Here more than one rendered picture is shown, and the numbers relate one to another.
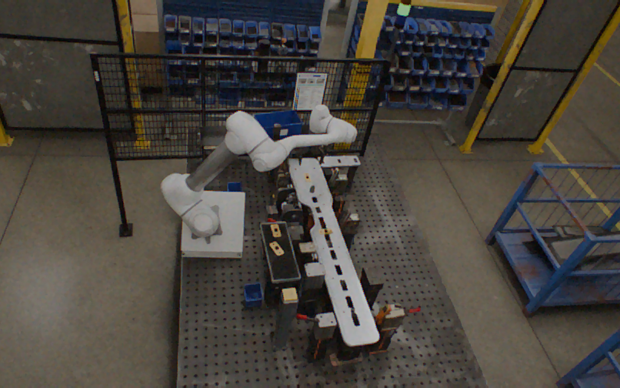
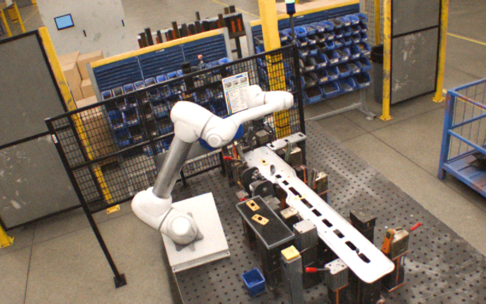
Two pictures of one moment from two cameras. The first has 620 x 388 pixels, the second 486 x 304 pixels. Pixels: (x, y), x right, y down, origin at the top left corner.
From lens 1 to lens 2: 55 cm
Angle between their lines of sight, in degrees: 13
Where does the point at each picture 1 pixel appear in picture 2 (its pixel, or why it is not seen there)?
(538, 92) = (419, 50)
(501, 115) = (400, 78)
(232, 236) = (214, 237)
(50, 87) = (29, 182)
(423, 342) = (433, 262)
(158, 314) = not seen: outside the picture
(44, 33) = (14, 138)
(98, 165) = (82, 236)
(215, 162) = (173, 159)
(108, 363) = not seen: outside the picture
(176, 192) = (147, 205)
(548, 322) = not seen: outside the picture
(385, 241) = (357, 195)
